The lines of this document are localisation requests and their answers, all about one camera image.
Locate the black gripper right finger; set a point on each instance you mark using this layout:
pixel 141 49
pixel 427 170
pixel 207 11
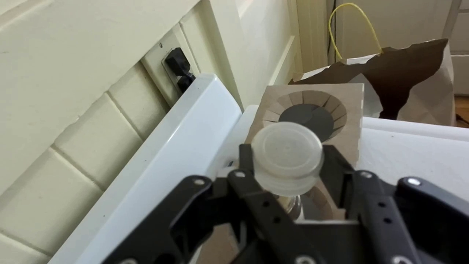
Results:
pixel 419 214

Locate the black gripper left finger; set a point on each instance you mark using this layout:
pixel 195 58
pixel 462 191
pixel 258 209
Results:
pixel 195 210

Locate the clear plastic lid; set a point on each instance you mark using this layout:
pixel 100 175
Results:
pixel 286 151

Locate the small glass bottle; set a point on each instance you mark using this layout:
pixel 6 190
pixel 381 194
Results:
pixel 289 206

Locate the white cutting board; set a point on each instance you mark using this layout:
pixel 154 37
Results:
pixel 415 156

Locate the white gas stove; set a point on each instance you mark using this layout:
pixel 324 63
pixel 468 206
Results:
pixel 170 147

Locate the brown cardboard holder box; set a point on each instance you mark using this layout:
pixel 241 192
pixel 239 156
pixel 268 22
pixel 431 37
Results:
pixel 350 122

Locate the brown paper bag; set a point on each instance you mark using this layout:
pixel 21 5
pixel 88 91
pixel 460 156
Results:
pixel 425 97

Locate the black power plug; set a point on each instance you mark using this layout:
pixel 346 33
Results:
pixel 179 68

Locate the cream wall outlet plate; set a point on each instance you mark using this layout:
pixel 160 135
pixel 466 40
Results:
pixel 154 68

